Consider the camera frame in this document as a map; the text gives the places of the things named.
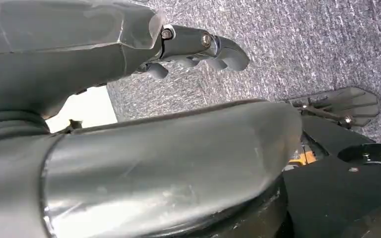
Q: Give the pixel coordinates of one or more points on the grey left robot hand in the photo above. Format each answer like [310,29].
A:
[164,164]

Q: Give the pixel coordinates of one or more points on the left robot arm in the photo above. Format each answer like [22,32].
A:
[9,184]

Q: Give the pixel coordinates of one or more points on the black robot foot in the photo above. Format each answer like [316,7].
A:
[341,105]

